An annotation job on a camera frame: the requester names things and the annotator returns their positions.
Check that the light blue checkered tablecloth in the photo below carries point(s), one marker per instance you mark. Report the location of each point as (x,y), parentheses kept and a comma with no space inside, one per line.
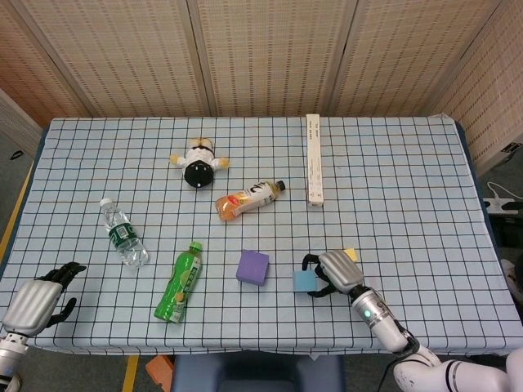
(367,183)

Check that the blue cube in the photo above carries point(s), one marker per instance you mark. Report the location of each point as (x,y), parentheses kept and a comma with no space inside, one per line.
(303,281)

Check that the black bracket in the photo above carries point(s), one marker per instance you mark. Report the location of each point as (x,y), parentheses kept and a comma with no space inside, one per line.
(512,148)

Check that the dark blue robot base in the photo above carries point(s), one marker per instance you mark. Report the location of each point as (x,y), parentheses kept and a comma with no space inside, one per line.
(257,373)

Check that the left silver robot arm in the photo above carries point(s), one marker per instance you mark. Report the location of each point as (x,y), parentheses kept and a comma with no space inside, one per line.
(9,355)

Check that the long white cardboard box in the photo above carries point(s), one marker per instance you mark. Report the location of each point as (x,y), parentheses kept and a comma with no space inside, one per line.
(315,163)

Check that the orange block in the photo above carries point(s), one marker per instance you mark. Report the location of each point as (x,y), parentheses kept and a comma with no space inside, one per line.
(158,369)

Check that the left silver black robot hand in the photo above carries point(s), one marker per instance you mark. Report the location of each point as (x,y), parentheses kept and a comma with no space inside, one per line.
(30,304)

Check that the plush doll black head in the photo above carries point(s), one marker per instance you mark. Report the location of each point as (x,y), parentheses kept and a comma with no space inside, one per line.
(199,171)

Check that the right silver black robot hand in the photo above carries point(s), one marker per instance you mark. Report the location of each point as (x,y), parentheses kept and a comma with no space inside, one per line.
(341,271)

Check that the small black floor object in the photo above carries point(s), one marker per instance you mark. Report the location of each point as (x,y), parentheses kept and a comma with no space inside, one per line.
(16,155)

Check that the white power strip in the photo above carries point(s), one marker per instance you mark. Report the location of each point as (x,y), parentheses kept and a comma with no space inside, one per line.
(500,205)

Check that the clear water bottle green label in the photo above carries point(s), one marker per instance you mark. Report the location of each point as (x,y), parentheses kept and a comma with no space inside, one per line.
(122,234)

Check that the orange juice bottle black cap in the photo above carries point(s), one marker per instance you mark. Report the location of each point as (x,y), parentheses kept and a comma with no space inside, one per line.
(245,202)

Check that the purple cube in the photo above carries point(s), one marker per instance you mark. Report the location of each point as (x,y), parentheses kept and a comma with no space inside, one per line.
(253,267)

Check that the small yellow cube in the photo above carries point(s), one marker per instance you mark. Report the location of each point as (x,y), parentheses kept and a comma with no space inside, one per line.
(353,254)

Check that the green tea bottle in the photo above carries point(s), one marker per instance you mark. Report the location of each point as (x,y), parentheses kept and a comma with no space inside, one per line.
(181,286)

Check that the woven bamboo folding screen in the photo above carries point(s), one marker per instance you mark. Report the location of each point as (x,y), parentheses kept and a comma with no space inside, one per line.
(265,53)

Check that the black equipment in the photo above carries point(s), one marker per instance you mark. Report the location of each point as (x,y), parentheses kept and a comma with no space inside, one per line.
(508,228)

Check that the grey perforated panel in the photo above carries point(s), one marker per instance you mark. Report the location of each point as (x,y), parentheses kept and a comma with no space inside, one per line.
(16,122)

